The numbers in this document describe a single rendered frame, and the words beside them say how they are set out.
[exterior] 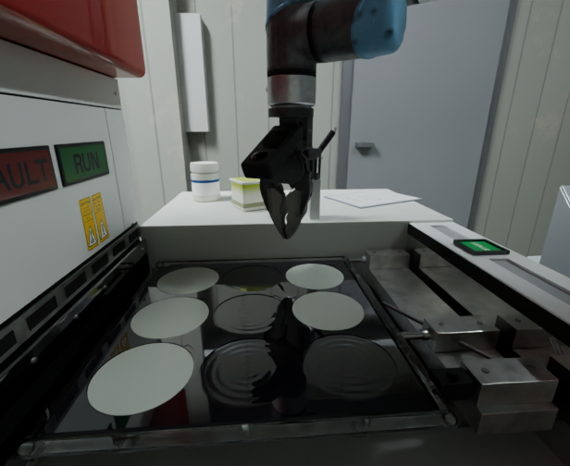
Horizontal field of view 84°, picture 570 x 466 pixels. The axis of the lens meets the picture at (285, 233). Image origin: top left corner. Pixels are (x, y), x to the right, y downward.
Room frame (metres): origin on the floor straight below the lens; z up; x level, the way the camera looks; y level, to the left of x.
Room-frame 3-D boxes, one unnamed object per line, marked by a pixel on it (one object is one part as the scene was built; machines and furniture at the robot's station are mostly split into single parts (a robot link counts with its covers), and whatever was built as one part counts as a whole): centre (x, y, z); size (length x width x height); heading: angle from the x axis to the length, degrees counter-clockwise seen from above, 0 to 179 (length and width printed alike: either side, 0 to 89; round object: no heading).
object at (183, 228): (0.77, -0.02, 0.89); 0.62 x 0.35 x 0.14; 94
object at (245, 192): (0.73, 0.08, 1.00); 0.07 x 0.07 x 0.07; 31
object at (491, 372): (0.26, -0.23, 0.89); 0.08 x 0.03 x 0.03; 94
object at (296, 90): (0.53, -0.01, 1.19); 0.08 x 0.08 x 0.05
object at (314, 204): (0.63, -0.04, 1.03); 0.06 x 0.04 x 0.13; 94
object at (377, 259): (0.58, -0.20, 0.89); 0.08 x 0.03 x 0.03; 94
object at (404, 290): (0.42, -0.22, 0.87); 0.36 x 0.08 x 0.03; 4
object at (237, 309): (0.38, 0.05, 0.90); 0.34 x 0.34 x 0.01; 4
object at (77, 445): (0.20, 0.03, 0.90); 0.37 x 0.01 x 0.01; 94
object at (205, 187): (0.81, 0.20, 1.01); 0.07 x 0.07 x 0.10
